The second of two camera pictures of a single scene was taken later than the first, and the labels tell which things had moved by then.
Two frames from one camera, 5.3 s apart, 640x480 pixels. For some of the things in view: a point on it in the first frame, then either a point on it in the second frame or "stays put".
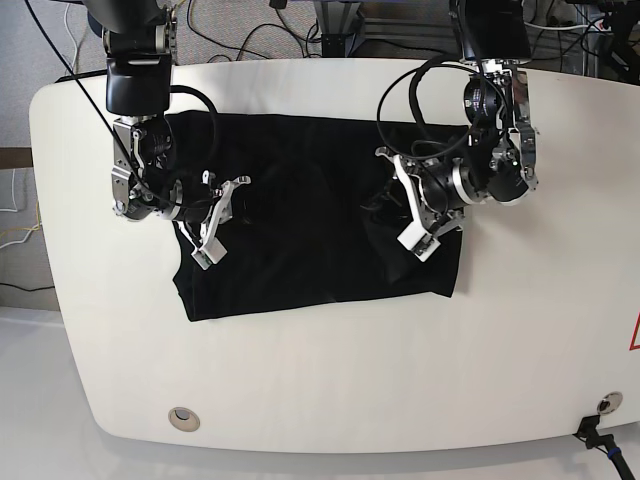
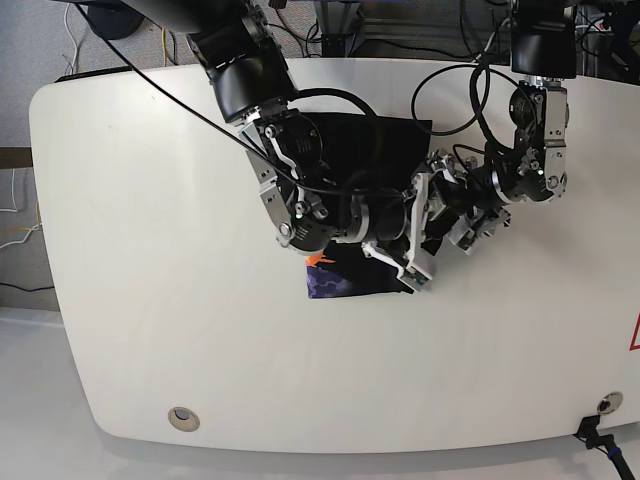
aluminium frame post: (337, 21) stays put
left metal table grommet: (184, 419) stays put
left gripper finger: (405, 181) → (439, 160)
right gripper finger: (223, 208) → (419, 211)
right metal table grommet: (610, 402) stays put
